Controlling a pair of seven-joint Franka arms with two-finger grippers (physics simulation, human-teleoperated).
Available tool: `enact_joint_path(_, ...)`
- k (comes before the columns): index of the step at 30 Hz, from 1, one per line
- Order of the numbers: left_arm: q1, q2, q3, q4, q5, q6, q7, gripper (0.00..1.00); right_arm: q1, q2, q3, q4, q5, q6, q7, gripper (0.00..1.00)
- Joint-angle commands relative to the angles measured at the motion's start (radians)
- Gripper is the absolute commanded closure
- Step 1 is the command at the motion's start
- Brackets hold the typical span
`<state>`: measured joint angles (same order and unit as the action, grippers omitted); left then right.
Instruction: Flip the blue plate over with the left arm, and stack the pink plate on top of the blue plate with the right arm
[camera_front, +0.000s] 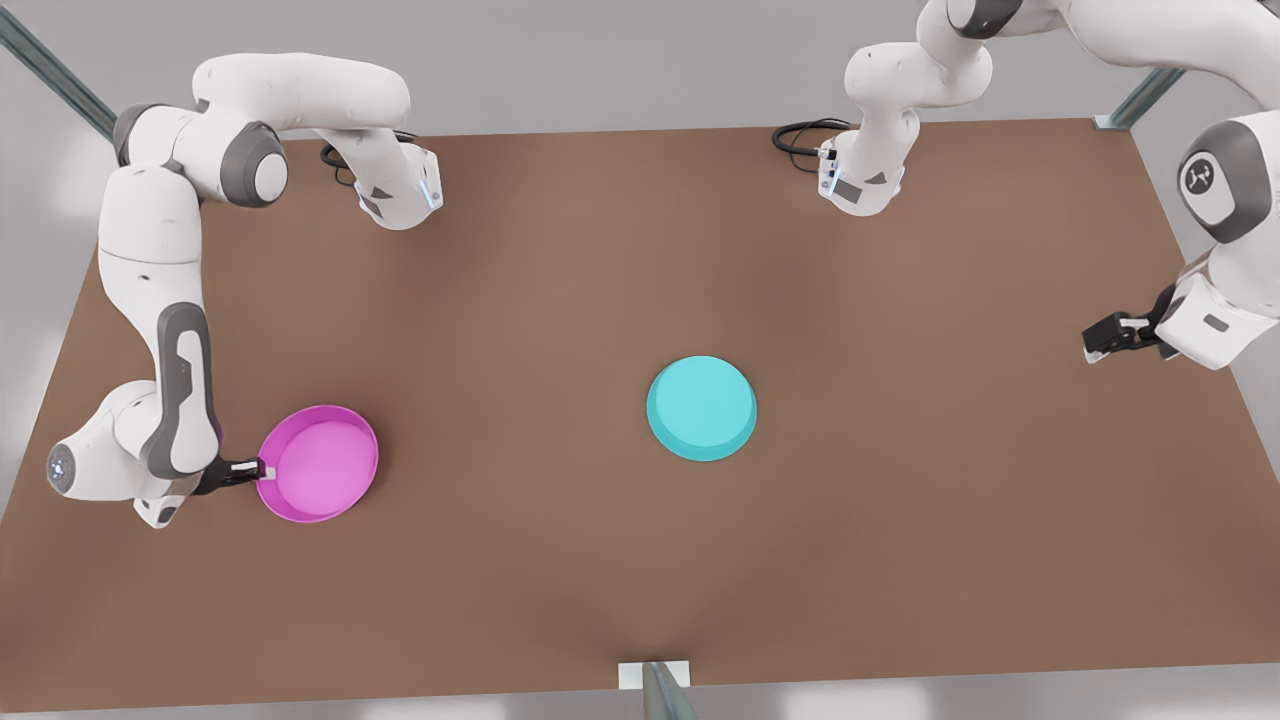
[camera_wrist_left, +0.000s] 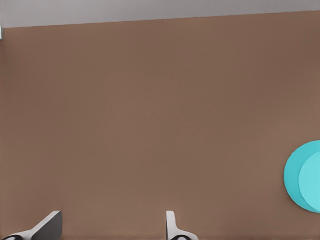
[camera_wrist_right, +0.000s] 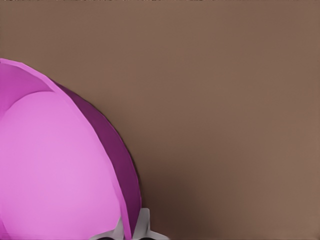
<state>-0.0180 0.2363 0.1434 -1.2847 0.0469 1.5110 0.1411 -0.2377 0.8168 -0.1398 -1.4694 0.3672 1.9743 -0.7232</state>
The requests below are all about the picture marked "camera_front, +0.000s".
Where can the pink plate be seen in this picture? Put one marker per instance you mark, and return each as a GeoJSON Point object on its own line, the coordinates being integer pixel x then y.
{"type": "Point", "coordinates": [322, 465]}

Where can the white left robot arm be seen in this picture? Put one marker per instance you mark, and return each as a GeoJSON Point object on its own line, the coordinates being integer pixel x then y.
{"type": "Point", "coordinates": [1225, 180]}

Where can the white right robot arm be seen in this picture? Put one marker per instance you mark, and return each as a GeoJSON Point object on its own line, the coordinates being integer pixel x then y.
{"type": "Point", "coordinates": [150, 270]}

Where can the blue plate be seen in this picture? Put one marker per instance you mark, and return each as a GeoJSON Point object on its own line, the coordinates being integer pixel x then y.
{"type": "Point", "coordinates": [700, 408]}

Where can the silver frame post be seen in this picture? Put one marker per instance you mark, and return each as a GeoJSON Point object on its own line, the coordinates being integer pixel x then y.
{"type": "Point", "coordinates": [1140, 100]}
{"type": "Point", "coordinates": [660, 688]}
{"type": "Point", "coordinates": [55, 70]}

